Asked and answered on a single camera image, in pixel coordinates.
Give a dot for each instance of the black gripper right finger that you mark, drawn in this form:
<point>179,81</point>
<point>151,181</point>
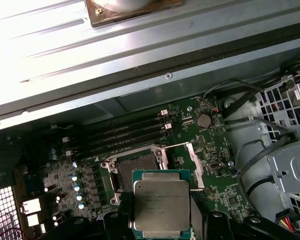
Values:
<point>210,227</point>

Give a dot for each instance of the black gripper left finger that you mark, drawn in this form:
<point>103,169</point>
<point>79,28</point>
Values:
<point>120,225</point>

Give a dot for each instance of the silver CPU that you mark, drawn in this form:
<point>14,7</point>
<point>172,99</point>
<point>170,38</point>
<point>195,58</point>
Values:
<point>162,200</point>

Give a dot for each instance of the metal socket cover frame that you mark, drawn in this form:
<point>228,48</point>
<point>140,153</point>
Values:
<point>196,165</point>

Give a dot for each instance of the CPU socket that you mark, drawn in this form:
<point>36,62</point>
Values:
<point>137,162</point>

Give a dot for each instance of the silver blue-topped capacitor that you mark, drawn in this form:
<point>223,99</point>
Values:
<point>81,206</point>
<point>74,177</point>
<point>74,164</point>
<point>77,187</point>
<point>79,198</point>

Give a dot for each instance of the green motherboard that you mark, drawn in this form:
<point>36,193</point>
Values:
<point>210,140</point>

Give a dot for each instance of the small silver port housing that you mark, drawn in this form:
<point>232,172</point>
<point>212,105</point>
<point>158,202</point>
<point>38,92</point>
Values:
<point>32,220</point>

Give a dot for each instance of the large silver port housing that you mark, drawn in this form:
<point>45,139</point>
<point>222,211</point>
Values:
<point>30,207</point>

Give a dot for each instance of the grey metal drive cage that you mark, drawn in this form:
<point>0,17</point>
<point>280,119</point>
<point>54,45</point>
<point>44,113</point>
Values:
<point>287,170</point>

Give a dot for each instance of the silver coin cell battery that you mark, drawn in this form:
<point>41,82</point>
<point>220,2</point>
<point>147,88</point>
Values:
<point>204,121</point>

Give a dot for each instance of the black PC case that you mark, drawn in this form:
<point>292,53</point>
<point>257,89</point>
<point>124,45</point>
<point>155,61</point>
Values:
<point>145,97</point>

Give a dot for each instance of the brown square base plate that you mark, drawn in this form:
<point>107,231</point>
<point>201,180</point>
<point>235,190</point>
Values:
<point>102,18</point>

